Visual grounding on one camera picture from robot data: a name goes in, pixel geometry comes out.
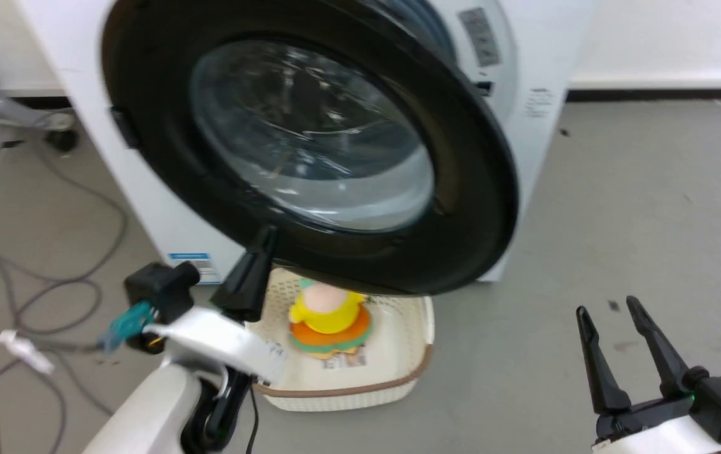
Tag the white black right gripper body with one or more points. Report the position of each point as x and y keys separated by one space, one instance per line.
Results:
x=650 y=429

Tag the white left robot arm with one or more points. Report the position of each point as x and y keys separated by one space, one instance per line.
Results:
x=146 y=410

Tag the cream plastic laundry basket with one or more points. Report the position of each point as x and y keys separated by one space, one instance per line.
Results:
x=398 y=359

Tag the yellow and orange doll toy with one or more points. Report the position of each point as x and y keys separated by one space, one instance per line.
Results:
x=326 y=318

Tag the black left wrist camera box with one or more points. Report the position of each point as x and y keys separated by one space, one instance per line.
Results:
x=162 y=287

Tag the printed paper label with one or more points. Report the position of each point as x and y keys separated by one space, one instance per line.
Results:
x=348 y=359

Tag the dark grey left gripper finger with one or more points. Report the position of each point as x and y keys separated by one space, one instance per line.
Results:
x=248 y=284

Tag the white front-load washing machine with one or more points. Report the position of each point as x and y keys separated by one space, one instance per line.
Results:
x=146 y=189

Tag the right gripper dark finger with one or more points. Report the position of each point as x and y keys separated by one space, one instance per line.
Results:
x=603 y=372
x=663 y=359

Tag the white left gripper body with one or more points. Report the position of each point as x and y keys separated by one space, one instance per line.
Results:
x=222 y=337

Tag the black round glass washer door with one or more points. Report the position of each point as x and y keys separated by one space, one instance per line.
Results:
x=467 y=189

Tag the grey wheeled cart frame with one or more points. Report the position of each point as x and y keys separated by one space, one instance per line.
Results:
x=14 y=113

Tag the blue white energy label sticker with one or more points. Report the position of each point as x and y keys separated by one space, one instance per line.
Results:
x=196 y=265

